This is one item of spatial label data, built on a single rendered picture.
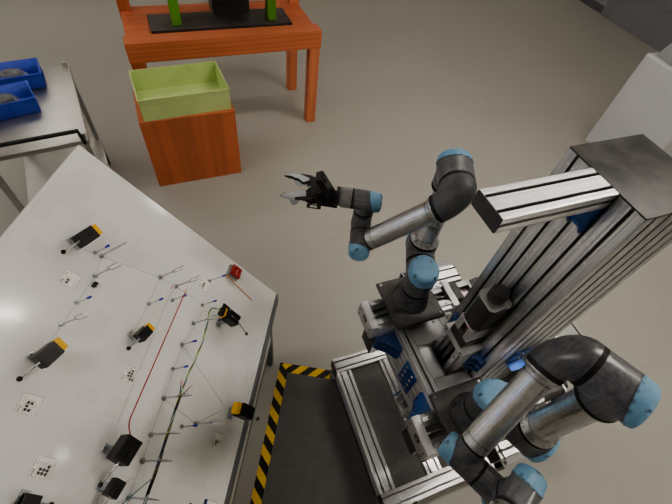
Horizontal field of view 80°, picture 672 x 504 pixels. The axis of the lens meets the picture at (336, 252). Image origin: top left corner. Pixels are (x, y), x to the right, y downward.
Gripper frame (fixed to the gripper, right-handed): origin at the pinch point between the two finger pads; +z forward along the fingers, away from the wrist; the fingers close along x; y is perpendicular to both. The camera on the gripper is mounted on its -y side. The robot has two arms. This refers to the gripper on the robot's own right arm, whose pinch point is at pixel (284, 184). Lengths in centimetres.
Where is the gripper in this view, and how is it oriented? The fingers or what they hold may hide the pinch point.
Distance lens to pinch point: 145.2
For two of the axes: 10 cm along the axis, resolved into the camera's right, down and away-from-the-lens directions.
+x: 1.2, -8.6, 5.0
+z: -9.9, -1.5, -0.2
